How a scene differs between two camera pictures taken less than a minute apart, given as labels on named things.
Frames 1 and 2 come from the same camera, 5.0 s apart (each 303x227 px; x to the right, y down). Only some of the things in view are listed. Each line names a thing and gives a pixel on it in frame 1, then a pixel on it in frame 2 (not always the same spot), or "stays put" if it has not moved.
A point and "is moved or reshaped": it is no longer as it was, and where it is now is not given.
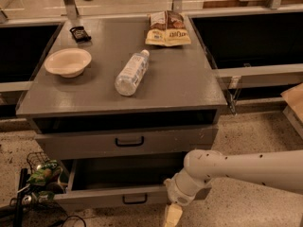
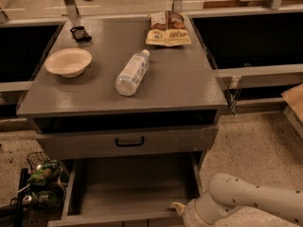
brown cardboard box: [294, 96] stays put
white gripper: [177, 195] -> [190, 212]
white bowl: [67, 62] stays put
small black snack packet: [80, 34] stays put
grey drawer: [117, 183] is moved or reshaped
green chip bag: [45, 173] stays put
